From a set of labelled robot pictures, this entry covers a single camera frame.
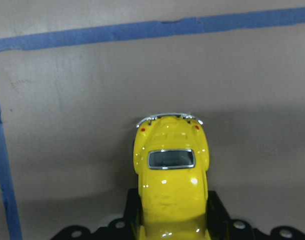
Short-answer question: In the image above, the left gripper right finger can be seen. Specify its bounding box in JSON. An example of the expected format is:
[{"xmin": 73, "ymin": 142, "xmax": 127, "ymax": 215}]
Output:
[{"xmin": 206, "ymin": 190, "xmax": 232, "ymax": 240}]

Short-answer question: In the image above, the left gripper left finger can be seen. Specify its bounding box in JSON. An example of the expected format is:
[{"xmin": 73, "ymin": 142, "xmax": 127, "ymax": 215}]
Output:
[{"xmin": 117, "ymin": 188, "xmax": 143, "ymax": 240}]

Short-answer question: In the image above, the yellow beetle toy car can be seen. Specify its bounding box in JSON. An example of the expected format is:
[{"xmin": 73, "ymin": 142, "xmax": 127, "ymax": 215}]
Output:
[{"xmin": 133, "ymin": 113, "xmax": 210, "ymax": 240}]

